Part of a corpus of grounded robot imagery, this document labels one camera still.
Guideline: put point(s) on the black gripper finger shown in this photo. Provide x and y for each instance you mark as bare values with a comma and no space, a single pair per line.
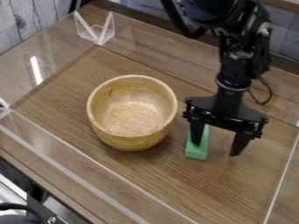
197,131
241,142

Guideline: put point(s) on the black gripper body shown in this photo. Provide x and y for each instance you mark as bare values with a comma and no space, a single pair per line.
225,111

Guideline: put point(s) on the green rectangular block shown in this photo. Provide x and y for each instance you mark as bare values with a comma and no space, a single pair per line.
198,151

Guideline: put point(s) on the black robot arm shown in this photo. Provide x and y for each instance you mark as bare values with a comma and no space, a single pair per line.
241,24

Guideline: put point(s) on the wooden bowl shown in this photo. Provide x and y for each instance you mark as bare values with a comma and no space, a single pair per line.
131,110

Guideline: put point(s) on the clear acrylic corner bracket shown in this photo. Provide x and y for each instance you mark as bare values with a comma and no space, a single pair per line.
95,33

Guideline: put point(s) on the clear acrylic tray wall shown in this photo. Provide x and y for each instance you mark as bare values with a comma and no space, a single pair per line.
88,187

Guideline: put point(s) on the black table clamp mount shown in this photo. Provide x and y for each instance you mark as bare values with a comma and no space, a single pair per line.
26,210

